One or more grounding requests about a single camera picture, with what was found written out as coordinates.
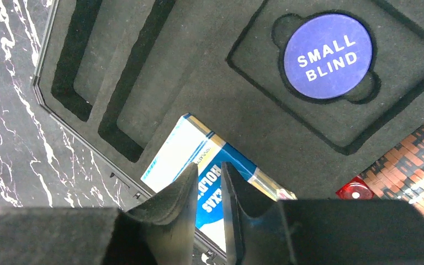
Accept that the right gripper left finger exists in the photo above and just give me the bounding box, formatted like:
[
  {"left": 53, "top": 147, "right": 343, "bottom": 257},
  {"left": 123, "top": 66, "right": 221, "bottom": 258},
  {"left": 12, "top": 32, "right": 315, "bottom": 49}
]
[{"left": 127, "top": 163, "right": 198, "bottom": 264}]

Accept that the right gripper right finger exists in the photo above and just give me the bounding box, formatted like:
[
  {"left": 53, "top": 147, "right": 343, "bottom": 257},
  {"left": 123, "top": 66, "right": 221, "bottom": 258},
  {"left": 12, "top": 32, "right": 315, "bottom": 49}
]
[{"left": 221, "top": 162, "right": 300, "bottom": 264}]

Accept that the purple small blind button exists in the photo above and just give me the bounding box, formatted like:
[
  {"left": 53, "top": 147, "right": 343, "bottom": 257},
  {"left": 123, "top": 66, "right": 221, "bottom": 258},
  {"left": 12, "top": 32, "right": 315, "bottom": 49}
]
[{"left": 283, "top": 14, "right": 373, "bottom": 99}]

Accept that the orange poker chip stack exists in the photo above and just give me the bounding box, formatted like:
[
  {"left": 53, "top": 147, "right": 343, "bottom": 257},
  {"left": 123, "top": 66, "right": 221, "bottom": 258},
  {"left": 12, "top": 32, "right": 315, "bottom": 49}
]
[{"left": 359, "top": 124, "right": 424, "bottom": 215}]

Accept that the blue white card box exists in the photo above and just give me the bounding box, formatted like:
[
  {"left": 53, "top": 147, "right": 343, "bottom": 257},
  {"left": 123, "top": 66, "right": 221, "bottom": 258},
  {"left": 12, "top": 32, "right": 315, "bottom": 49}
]
[{"left": 141, "top": 113, "right": 296, "bottom": 251}]

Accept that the red die in case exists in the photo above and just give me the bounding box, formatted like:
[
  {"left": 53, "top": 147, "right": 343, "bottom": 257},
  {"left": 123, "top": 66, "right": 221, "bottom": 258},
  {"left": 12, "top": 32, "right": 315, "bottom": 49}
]
[{"left": 336, "top": 176, "right": 374, "bottom": 200}]

